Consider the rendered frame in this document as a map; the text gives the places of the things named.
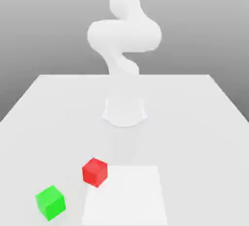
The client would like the small red cube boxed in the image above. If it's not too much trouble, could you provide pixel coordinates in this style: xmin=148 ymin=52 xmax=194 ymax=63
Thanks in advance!
xmin=82 ymin=157 xmax=108 ymax=188

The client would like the small green cube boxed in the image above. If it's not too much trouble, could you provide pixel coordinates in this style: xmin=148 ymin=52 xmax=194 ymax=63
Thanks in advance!
xmin=35 ymin=185 xmax=67 ymax=222

